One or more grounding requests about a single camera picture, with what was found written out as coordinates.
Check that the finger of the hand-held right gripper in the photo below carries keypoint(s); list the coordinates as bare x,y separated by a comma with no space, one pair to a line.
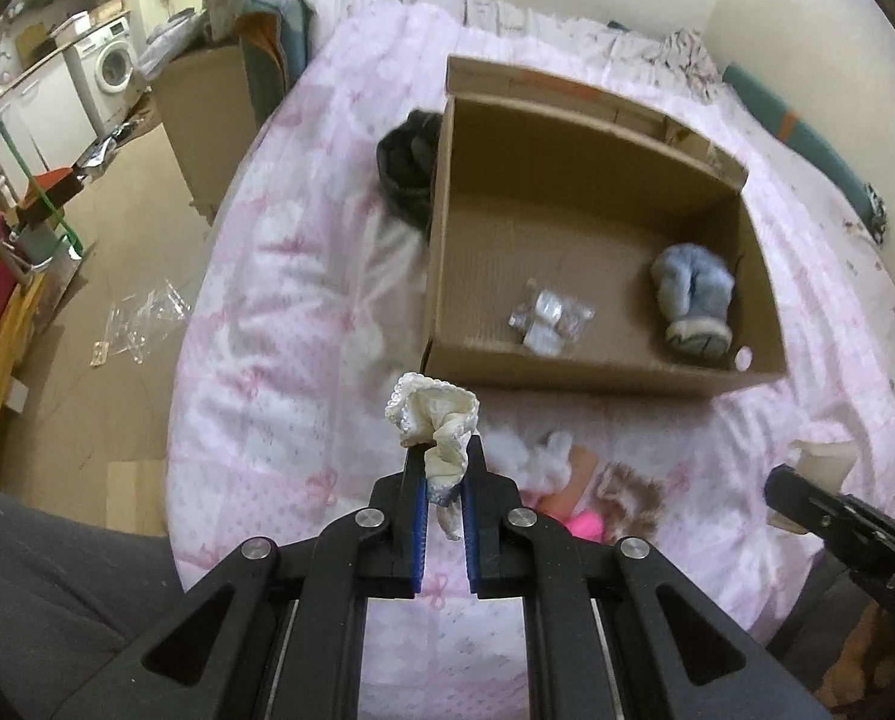
792,491

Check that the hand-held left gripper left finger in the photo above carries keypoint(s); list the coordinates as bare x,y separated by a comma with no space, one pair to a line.
418,532

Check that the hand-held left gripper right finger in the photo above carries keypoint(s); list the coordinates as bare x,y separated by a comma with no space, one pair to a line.
471,540

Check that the cream lace sock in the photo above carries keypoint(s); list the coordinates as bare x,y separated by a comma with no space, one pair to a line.
436,427

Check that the white fluffy sock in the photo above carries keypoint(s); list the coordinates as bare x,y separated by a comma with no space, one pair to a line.
549,457

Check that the pink heart toy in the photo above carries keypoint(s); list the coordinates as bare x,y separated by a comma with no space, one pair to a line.
584,525

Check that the beige rubber piece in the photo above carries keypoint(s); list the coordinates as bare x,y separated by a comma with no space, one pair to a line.
579,469

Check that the brown fuzzy object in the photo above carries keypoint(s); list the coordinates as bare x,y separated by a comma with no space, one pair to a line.
871,660

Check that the small white round object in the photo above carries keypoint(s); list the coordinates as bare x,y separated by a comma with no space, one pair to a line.
742,358

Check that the blue fluffy scrunchie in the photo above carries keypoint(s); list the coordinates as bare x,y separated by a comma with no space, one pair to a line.
691,292

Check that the clear plastic packet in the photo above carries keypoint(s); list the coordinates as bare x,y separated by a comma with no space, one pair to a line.
549,319

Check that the pink patterned quilt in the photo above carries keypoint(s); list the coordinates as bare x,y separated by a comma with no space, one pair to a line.
305,315

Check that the black white patterned cloth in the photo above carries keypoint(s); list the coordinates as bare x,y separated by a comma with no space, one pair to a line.
877,210

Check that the clear plastic bags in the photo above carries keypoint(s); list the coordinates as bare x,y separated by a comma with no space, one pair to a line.
140,322

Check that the teal pillow with orange stripe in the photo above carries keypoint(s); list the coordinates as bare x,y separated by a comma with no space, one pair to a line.
800,127

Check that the dark striped cloth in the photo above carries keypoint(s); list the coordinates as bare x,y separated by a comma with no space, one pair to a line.
406,165

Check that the person's grey trouser leg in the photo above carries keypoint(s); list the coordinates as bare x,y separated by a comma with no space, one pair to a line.
42,600

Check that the crumpled floral cloth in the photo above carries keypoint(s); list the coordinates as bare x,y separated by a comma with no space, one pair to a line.
687,52

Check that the large cardboard box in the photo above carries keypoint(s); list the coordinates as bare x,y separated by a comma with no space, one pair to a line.
200,112

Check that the red brush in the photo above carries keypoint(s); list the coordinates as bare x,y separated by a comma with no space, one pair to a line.
54,184

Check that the green mop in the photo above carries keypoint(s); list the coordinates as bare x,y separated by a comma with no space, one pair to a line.
42,191

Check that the teal and orange blanket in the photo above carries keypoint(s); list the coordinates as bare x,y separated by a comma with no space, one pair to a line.
275,45

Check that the white washing machine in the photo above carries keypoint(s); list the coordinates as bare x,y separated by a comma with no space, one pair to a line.
110,60

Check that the white kitchen cabinet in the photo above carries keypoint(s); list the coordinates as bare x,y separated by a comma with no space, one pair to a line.
35,112

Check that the yellow wooden frame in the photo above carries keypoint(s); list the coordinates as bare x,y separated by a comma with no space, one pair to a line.
5,360

